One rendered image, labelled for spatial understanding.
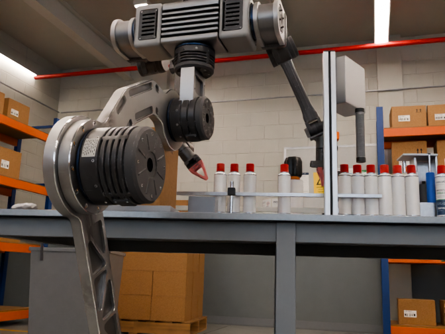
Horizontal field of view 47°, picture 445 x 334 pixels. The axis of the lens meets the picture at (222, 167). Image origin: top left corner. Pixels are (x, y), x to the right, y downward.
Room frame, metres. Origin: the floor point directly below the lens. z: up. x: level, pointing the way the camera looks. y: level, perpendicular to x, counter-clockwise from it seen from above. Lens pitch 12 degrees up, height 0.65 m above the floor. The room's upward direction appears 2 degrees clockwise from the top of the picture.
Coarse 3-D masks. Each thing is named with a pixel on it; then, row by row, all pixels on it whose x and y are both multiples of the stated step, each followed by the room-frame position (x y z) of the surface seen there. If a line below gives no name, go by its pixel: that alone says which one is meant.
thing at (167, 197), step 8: (152, 128) 1.64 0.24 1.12; (168, 152) 1.72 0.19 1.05; (176, 152) 1.84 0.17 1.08; (168, 160) 1.72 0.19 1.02; (176, 160) 1.85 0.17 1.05; (168, 168) 1.73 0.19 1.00; (176, 168) 1.85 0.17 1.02; (168, 176) 1.73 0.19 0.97; (176, 176) 1.86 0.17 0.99; (168, 184) 1.74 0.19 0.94; (176, 184) 1.86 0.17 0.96; (168, 192) 1.75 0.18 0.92; (160, 200) 1.64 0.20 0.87; (168, 200) 1.75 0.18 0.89
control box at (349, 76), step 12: (336, 60) 1.83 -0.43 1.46; (348, 60) 1.82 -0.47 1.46; (336, 72) 1.83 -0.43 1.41; (348, 72) 1.82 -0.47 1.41; (360, 72) 1.90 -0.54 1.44; (336, 84) 1.83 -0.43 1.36; (348, 84) 1.82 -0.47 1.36; (360, 84) 1.90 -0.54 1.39; (336, 96) 1.83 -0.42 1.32; (348, 96) 1.82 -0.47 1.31; (360, 96) 1.90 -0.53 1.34; (336, 108) 1.88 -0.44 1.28; (348, 108) 1.87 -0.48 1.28
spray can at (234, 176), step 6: (234, 168) 2.01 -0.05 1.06; (228, 174) 2.02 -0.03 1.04; (234, 174) 2.01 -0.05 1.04; (228, 180) 2.02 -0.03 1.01; (234, 180) 2.01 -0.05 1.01; (228, 186) 2.02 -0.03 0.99; (234, 186) 2.01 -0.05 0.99; (228, 198) 2.02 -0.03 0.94; (234, 198) 2.01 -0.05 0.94; (228, 204) 2.01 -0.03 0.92; (234, 204) 2.01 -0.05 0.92; (228, 210) 2.01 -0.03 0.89; (234, 210) 2.01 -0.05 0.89
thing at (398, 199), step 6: (396, 168) 1.95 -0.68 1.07; (396, 174) 1.95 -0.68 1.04; (402, 174) 1.95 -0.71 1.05; (396, 180) 1.95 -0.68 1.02; (402, 180) 1.94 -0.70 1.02; (396, 186) 1.95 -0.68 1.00; (402, 186) 1.94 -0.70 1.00; (396, 192) 1.95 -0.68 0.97; (402, 192) 1.94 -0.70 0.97; (396, 198) 1.95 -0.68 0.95; (402, 198) 1.94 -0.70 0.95; (396, 204) 1.95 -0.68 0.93; (402, 204) 1.94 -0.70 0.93; (396, 210) 1.95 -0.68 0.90; (402, 210) 1.94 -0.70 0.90
